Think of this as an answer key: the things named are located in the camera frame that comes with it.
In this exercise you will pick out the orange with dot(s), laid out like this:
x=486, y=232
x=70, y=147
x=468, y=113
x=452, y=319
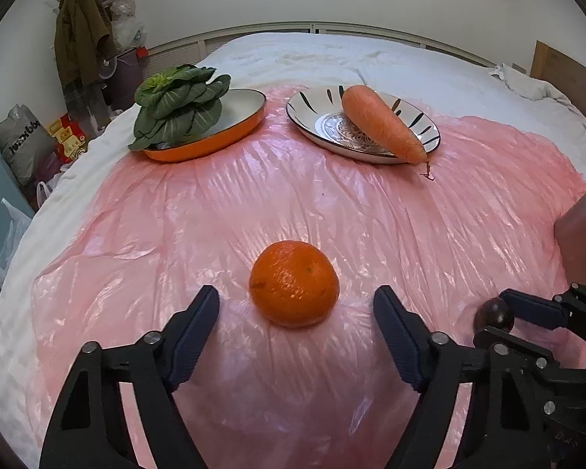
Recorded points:
x=293, y=283

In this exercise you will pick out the grey printed bag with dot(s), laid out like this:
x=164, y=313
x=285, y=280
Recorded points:
x=22, y=144

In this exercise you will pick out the clear plastic bags bundle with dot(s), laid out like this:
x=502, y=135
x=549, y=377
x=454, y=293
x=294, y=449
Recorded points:
x=127, y=24

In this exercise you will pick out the wooden headboard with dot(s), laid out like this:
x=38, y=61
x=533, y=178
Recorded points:
x=566, y=68

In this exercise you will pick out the carrot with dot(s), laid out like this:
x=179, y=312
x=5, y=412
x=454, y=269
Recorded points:
x=381, y=122

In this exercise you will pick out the black striped white plate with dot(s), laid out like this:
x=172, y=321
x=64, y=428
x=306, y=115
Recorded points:
x=317, y=117

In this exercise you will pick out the orange rimmed plate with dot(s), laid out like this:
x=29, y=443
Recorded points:
x=239, y=107

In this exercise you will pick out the crumpled white duvet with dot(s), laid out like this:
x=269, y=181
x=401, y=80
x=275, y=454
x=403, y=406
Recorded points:
x=532, y=85

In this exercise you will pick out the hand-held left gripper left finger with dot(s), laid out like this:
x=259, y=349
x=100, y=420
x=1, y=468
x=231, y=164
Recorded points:
x=198, y=337

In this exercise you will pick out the white plastic bag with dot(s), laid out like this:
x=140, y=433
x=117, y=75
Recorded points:
x=7, y=239
x=48, y=189

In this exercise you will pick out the green bok choy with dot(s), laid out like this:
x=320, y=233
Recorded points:
x=176, y=102

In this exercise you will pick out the olive green coat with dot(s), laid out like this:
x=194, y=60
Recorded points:
x=80, y=24

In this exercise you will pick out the purple bin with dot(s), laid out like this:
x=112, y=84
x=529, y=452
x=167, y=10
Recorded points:
x=126, y=80

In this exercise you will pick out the dark red date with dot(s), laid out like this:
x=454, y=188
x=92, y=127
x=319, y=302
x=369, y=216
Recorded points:
x=493, y=315

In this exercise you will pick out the pink plastic sheet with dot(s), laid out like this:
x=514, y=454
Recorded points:
x=322, y=205

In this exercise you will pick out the white bed sheet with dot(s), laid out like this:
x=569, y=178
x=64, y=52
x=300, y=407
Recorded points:
x=298, y=53

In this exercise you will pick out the red and yellow box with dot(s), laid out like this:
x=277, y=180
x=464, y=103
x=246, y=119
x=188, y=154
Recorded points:
x=67, y=137

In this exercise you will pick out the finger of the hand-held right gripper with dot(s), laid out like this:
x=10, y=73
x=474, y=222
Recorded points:
x=532, y=308
x=532, y=347

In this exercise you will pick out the small white fan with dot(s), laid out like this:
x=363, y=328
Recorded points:
x=108, y=66

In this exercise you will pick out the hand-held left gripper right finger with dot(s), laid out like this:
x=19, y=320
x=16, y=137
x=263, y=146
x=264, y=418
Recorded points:
x=395, y=332

